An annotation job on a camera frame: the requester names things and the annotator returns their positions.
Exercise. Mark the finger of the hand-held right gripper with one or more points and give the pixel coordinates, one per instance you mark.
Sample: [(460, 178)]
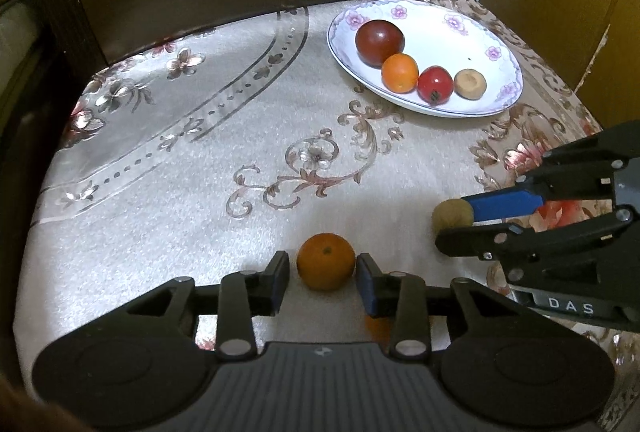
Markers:
[(470, 242), (500, 204)]

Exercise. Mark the orange cherry tomato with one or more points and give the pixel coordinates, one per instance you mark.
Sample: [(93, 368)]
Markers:
[(400, 73)]

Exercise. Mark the white floral plate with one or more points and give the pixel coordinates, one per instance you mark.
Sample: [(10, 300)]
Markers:
[(450, 42)]

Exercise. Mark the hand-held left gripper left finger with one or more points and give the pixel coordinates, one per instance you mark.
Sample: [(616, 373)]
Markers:
[(280, 282)]

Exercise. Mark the dark red-brown tomato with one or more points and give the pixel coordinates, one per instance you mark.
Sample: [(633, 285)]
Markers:
[(380, 41)]

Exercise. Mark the floral beige tablecloth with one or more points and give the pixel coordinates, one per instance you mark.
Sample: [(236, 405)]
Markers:
[(200, 192)]

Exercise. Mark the small mandarin orange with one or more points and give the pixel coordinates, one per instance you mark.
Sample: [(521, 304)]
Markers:
[(326, 262)]

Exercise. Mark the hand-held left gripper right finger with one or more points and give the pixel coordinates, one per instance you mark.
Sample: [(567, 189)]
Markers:
[(366, 284)]

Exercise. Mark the oval red cherry tomato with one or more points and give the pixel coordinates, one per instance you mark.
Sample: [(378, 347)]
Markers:
[(435, 85)]

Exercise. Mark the brown longan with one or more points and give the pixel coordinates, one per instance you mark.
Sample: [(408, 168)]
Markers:
[(470, 84), (450, 214)]

